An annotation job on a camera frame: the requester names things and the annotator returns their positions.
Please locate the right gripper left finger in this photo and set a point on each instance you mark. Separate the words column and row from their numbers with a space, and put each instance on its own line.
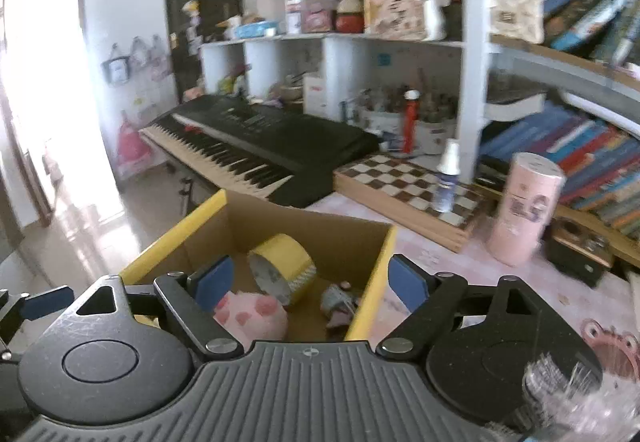
column 189, row 302

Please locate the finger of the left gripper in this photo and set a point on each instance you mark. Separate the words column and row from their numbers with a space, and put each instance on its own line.
column 15, row 309

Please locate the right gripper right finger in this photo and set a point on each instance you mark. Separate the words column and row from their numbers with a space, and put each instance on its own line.
column 432, row 301

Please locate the pink plush paw toy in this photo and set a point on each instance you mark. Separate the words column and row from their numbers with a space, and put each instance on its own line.
column 250, row 316

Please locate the yellow tape roll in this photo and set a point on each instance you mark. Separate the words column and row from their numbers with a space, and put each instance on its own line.
column 281, row 267

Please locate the wooden chess board box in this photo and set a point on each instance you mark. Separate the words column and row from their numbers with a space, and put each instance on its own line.
column 404, row 191

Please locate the white spray bottle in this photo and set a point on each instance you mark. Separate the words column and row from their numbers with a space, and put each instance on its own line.
column 448, row 172

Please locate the pink cylindrical canister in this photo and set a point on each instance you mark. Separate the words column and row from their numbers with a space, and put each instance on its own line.
column 533, row 188

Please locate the pink cartoon desk mat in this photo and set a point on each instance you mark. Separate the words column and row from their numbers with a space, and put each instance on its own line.
column 606, row 317

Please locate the black electronic keyboard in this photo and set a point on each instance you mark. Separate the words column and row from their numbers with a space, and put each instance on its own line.
column 258, row 150

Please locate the red bottle with white cap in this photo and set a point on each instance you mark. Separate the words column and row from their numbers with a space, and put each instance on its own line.
column 411, row 115

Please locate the white bookshelf unit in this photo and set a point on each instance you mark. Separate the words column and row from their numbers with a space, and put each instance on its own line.
column 351, row 62

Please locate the cream quilted handbag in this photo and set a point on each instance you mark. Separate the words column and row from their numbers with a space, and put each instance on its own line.
column 519, row 19

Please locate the floral house figurine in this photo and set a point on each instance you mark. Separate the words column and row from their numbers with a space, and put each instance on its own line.
column 406, row 20

